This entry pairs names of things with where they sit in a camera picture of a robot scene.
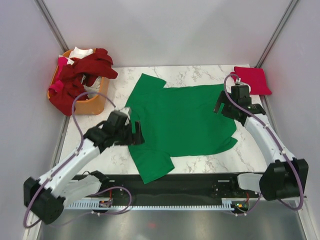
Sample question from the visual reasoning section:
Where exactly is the folded red t shirt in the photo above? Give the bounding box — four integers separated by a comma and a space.
231, 66, 272, 95

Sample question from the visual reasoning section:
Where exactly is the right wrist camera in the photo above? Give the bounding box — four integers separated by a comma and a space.
235, 78, 244, 85

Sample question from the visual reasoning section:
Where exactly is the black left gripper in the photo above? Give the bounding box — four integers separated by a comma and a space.
113, 120, 144, 147

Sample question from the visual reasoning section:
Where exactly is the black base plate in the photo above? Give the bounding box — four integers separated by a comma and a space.
98, 173, 258, 206

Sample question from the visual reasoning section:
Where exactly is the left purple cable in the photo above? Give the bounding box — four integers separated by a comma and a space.
23, 91, 133, 229

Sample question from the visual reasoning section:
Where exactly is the dark red t shirt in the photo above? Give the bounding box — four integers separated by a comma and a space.
59, 48, 118, 110

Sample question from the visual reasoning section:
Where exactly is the green t shirt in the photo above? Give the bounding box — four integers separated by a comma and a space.
126, 74, 238, 184

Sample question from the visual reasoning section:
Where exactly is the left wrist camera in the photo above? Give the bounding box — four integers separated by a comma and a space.
119, 107, 132, 126

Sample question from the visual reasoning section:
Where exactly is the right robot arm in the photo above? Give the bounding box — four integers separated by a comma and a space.
213, 84, 309, 201

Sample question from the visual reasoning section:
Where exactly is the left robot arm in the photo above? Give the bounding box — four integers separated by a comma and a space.
23, 107, 145, 225

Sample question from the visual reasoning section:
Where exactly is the white t shirt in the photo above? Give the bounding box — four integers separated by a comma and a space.
59, 47, 94, 59

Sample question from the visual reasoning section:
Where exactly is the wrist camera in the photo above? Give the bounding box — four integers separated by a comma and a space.
119, 107, 132, 126
235, 78, 244, 85

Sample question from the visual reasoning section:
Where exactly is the orange laundry basket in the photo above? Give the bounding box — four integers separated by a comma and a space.
47, 66, 110, 117

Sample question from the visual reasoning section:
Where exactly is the white cable duct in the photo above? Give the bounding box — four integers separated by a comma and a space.
66, 198, 248, 211

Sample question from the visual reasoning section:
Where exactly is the pink t shirt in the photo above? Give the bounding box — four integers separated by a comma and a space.
48, 55, 74, 96

